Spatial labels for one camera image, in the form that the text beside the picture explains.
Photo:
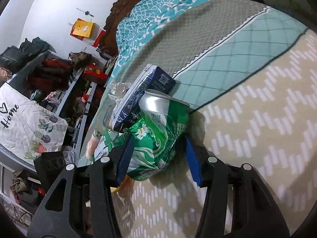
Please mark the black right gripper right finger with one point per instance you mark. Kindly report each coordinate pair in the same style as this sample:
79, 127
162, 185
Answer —
237, 202

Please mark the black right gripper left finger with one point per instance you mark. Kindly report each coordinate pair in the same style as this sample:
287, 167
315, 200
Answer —
60, 213

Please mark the green crushed soda can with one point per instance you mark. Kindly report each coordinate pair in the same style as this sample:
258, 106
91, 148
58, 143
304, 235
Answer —
162, 120

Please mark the white home print cloth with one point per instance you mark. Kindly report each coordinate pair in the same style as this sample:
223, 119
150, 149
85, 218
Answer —
27, 129

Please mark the beige chevron mattress cover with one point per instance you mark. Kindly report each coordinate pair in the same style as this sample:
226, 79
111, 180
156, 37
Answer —
268, 121

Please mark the blue white carton box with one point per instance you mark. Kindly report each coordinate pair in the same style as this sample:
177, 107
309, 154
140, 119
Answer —
128, 112

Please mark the crumpled clear plastic wrapper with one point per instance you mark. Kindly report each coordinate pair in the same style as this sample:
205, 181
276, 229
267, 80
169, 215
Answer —
118, 91

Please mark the grey metal clothes rack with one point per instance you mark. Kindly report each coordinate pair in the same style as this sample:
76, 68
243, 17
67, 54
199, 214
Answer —
19, 82

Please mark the teal grey quilted blanket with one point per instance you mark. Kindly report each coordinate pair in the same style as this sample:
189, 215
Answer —
212, 48

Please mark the dark carved wooden headboard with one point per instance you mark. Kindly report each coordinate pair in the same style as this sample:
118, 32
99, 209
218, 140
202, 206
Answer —
121, 9

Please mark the teal patterned duvet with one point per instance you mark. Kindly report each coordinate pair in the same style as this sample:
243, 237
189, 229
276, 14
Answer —
146, 19

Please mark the yellow red wall calendar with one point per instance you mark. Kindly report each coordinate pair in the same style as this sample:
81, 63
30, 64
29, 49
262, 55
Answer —
87, 32

